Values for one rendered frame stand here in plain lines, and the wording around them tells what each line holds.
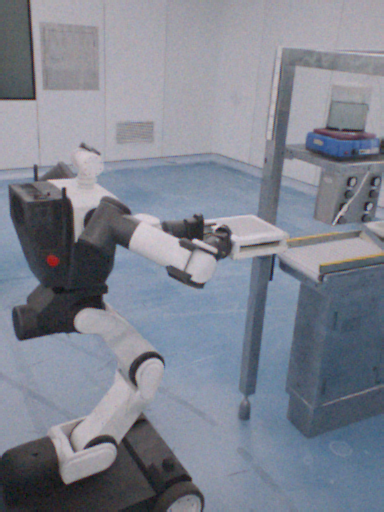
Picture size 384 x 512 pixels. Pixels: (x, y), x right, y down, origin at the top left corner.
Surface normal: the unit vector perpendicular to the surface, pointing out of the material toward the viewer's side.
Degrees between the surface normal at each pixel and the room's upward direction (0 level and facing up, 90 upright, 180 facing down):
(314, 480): 0
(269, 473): 0
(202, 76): 90
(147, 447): 0
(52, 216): 90
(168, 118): 90
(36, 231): 90
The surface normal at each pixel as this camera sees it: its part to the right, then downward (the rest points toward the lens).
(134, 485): 0.07, -0.93
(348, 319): 0.49, 0.35
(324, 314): -0.87, 0.13
